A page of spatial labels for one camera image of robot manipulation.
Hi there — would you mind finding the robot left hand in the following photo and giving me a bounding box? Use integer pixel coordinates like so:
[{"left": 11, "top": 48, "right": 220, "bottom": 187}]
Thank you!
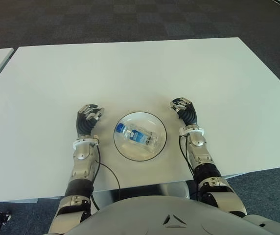
[{"left": 75, "top": 104, "right": 105, "bottom": 138}]

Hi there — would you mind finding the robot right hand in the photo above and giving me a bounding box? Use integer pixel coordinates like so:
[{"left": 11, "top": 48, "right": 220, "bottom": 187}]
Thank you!
[{"left": 169, "top": 97, "right": 199, "bottom": 127}]

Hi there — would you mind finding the clear water bottle blue cap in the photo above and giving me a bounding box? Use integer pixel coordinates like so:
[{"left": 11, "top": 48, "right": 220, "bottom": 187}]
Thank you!
[{"left": 115, "top": 122, "right": 161, "bottom": 154}]

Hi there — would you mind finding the white plate black rim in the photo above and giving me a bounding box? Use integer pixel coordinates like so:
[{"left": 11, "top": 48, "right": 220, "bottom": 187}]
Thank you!
[{"left": 113, "top": 111, "right": 167, "bottom": 162}]

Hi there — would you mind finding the grey robot torso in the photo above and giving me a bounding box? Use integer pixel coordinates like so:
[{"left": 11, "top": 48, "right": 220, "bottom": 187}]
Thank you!
[{"left": 48, "top": 194, "right": 280, "bottom": 235}]

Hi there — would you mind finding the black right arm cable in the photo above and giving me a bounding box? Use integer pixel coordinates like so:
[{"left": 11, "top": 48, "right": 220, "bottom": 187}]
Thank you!
[{"left": 178, "top": 136, "right": 201, "bottom": 199}]

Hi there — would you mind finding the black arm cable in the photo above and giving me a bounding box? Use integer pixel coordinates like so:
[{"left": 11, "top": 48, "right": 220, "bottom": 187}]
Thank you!
[
  {"left": 91, "top": 143, "right": 121, "bottom": 211},
  {"left": 178, "top": 136, "right": 201, "bottom": 199}
]

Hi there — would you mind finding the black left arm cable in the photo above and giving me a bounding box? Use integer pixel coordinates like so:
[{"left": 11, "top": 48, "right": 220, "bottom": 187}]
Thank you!
[{"left": 91, "top": 143, "right": 121, "bottom": 211}]

